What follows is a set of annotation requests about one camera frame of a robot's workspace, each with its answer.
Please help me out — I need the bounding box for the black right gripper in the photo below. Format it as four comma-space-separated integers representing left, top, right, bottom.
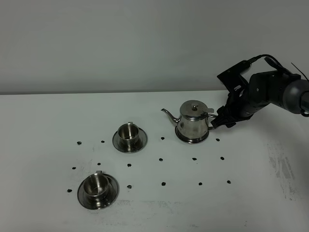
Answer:
211, 59, 268, 129

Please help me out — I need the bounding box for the stainless steel teapot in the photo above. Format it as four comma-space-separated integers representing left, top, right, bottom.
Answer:
161, 100, 217, 139

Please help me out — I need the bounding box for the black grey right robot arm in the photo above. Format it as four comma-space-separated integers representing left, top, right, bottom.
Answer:
211, 55, 309, 128

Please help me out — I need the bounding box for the steel teapot saucer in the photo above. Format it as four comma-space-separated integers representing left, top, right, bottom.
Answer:
175, 127, 209, 144

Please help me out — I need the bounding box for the far stainless steel teacup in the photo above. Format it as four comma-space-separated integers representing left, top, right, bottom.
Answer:
117, 122, 140, 146

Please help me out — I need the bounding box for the stainless steel teacup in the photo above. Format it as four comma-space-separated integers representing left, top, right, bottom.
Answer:
83, 171, 109, 199
117, 122, 140, 146

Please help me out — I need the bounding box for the near stainless steel teacup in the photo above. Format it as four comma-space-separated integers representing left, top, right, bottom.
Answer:
83, 171, 109, 199

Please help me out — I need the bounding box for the far steel saucer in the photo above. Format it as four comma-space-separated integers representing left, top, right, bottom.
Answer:
112, 128, 148, 153

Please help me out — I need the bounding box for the near steel saucer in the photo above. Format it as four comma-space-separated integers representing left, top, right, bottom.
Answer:
77, 173, 119, 210

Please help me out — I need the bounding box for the black right camera cable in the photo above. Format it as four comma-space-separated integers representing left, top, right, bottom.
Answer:
243, 54, 309, 116

